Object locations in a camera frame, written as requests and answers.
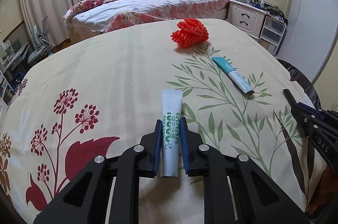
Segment teal white tube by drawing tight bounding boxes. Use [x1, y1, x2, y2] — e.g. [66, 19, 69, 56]
[211, 57, 254, 96]

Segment white green toothpaste tube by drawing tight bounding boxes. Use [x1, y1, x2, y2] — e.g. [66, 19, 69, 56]
[160, 89, 183, 177]

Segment red foam fruit net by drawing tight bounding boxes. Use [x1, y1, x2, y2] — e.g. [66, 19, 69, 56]
[170, 18, 209, 49]

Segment black trash bag bin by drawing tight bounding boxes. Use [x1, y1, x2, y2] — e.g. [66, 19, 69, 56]
[277, 59, 321, 109]

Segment white sliding wardrobe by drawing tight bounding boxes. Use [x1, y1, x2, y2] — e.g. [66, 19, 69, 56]
[277, 0, 337, 82]

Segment clear plastic drawer unit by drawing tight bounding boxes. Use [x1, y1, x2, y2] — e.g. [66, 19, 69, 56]
[258, 14, 286, 56]

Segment white nightstand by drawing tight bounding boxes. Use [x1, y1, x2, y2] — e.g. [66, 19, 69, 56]
[228, 0, 267, 41]

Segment cream floral bed sheet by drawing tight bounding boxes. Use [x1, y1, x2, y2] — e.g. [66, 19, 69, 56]
[1, 19, 326, 223]

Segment grey desk chair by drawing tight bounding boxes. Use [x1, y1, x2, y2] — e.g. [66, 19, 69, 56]
[27, 16, 52, 66]

